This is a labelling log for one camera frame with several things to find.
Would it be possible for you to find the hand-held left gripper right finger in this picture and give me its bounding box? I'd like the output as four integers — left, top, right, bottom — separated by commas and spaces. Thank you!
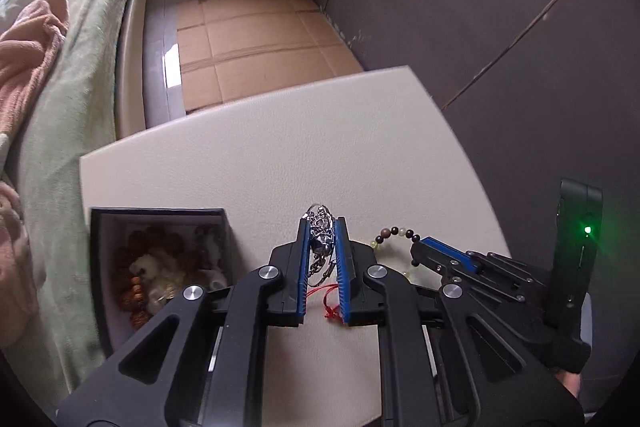
338, 216, 587, 427

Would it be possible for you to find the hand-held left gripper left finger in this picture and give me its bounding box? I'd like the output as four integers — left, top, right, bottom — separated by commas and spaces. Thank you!
57, 217, 308, 427

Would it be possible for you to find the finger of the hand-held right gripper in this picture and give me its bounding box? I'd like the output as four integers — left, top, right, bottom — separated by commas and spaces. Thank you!
410, 236, 551, 334

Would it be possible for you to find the silver chain necklace red cord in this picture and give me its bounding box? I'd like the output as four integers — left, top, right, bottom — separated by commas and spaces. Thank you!
304, 202, 345, 322

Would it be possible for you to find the dark and yellow bead bracelet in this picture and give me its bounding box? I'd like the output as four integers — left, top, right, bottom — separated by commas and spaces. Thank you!
371, 225, 424, 281

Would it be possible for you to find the black jewelry box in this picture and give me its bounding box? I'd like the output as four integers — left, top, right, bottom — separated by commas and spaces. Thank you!
88, 206, 237, 359

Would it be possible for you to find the person's right forearm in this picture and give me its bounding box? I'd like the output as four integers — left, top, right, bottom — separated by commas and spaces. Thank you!
554, 370, 583, 400

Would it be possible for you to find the pale white bead jewelry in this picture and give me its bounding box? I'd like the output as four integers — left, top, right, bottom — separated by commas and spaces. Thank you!
130, 253, 183, 305

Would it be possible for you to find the flattened cardboard sheet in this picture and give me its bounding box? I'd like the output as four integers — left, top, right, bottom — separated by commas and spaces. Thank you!
175, 0, 366, 114

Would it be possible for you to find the light green bed blanket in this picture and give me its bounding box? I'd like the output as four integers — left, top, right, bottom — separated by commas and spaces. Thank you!
0, 0, 152, 408

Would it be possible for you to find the pink blanket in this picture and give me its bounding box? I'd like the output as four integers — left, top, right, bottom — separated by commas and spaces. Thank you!
0, 0, 71, 349

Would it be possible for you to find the brown wooden bead bracelet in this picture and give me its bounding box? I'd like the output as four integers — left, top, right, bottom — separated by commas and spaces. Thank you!
115, 229, 153, 329

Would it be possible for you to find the beige bed frame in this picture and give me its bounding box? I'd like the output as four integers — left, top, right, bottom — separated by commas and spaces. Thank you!
113, 0, 154, 140

